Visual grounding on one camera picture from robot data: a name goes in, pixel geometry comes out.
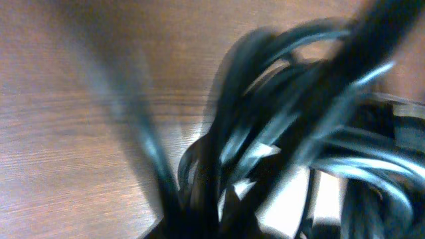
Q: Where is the black usb cable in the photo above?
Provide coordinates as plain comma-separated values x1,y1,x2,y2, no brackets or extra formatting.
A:
175,92,425,239
139,16,425,239

